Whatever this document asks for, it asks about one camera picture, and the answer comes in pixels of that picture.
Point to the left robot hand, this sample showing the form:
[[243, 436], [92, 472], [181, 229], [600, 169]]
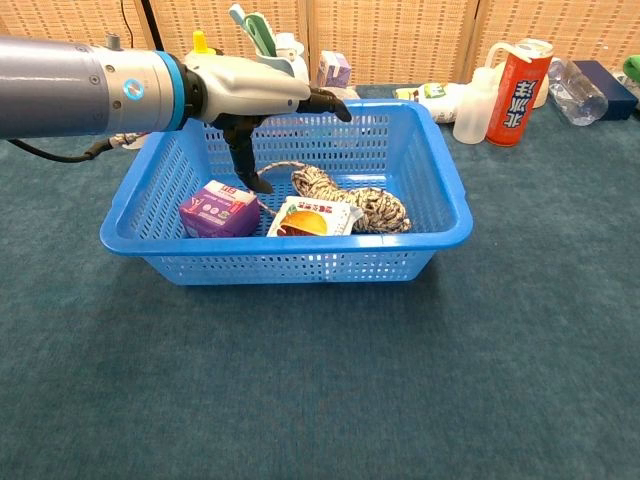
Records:
[[240, 90]]

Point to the small purple box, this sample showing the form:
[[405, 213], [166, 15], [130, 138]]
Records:
[[217, 212]]

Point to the white snack packet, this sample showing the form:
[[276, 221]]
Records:
[[310, 220]]

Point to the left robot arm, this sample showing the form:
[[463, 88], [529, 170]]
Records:
[[60, 87]]

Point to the honey bottle yellow cap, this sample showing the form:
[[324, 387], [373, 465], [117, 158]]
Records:
[[200, 42]]

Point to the green brush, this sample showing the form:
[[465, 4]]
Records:
[[262, 30]]

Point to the purple white carton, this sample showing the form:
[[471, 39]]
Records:
[[332, 70]]

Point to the black tripod stand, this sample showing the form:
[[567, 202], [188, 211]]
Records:
[[150, 22]]

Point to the bamboo folding screen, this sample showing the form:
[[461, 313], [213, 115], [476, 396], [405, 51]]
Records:
[[400, 40]]

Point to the blue plastic basket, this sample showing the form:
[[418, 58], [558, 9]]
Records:
[[300, 260]]

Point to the white bottle green label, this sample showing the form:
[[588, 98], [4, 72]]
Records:
[[440, 100]]

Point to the translucent squeeze bottle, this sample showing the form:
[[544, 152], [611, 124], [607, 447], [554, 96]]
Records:
[[472, 115]]

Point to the red drink can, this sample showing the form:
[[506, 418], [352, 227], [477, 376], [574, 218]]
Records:
[[517, 95]]

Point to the beige bowl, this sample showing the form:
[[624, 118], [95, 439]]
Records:
[[541, 97]]

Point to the clear water bottle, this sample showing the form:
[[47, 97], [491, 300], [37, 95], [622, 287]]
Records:
[[580, 95]]

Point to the dark blue box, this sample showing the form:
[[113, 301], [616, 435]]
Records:
[[617, 90]]

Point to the green cloth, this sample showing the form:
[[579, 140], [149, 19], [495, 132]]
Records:
[[634, 67]]

